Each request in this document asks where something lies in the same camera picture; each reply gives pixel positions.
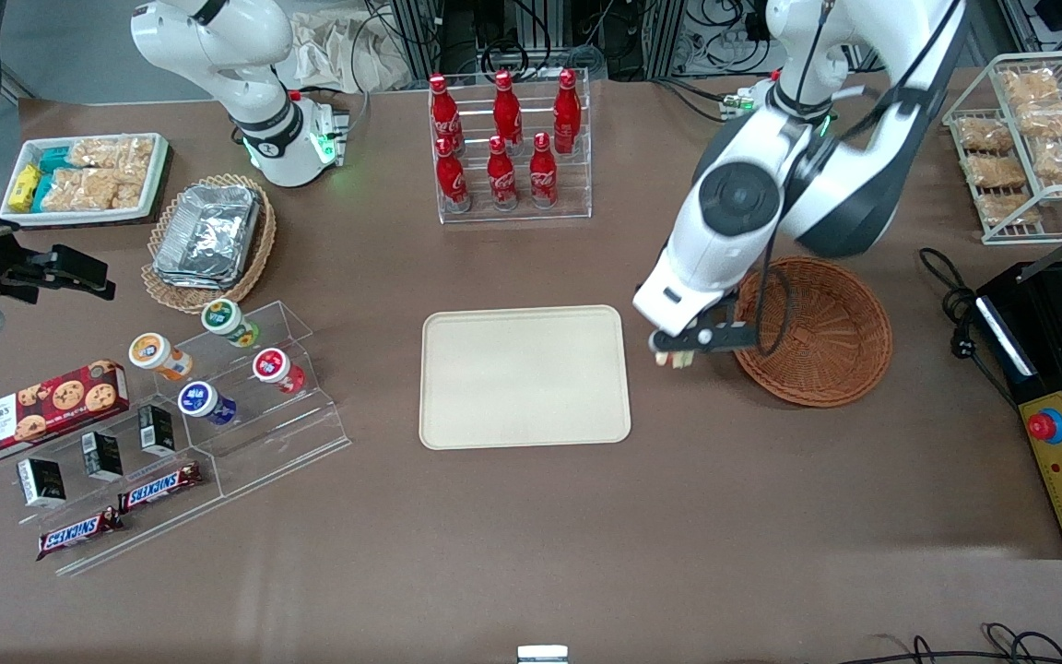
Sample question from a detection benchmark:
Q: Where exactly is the orange lid gum jar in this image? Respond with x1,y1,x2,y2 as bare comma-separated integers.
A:
128,332,193,382

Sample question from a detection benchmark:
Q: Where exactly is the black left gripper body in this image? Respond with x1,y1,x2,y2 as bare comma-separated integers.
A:
702,300,761,354

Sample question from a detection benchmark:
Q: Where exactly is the blue lid gum jar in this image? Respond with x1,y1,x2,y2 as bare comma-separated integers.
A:
178,380,238,427

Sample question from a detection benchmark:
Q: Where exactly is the clear acrylic bottle rack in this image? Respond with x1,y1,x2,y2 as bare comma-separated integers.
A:
428,69,593,225

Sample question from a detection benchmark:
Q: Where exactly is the crumpled white plastic sheet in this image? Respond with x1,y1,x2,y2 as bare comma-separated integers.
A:
289,7,431,93

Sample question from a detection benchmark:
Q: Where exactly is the yellow snack packet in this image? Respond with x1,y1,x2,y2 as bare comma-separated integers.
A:
7,164,41,213

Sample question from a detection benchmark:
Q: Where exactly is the green lid gum jar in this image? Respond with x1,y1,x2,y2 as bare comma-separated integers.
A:
200,298,260,349

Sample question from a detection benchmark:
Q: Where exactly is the white wire rack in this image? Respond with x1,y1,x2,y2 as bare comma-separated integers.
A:
942,51,1062,245

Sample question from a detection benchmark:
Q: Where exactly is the cream rectangular tray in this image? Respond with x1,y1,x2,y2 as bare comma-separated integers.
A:
419,304,631,451

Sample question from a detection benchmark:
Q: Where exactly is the stack of foil trays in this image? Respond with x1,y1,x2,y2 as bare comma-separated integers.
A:
153,184,262,289

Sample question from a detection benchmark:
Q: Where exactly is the Snickers chocolate bar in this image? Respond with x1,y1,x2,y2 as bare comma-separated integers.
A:
118,461,203,514
36,507,124,562

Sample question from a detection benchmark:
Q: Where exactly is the clear acrylic stepped shelf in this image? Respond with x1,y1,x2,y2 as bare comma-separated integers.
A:
10,300,352,577

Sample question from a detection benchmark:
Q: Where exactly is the red lid gum jar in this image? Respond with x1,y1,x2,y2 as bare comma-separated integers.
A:
252,347,307,395

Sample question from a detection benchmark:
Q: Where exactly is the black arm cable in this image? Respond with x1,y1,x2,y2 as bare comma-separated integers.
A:
750,0,967,361

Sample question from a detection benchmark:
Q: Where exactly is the round wicker basket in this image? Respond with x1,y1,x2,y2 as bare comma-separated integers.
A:
732,256,893,409

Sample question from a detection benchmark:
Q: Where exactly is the red cola bottle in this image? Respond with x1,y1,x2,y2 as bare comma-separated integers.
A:
492,69,525,148
553,69,583,156
428,74,464,153
486,135,519,213
435,136,471,215
528,132,560,210

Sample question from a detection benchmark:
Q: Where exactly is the aluminium frame equipment rack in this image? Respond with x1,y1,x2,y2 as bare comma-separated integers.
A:
374,0,772,82

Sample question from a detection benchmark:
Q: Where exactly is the oval wicker basket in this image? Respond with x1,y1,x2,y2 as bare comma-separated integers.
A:
141,173,277,314

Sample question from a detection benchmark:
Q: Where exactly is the white snack tray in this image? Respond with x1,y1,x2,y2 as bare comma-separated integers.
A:
0,132,171,228

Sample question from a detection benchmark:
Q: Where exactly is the red Walkers cookie box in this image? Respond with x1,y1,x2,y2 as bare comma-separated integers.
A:
0,360,131,469

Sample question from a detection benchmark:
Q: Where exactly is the black power cable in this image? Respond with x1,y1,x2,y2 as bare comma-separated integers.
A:
918,246,1022,409

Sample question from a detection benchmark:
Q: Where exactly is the small black box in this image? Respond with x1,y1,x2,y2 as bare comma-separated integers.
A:
17,458,67,510
81,431,124,482
138,404,177,457

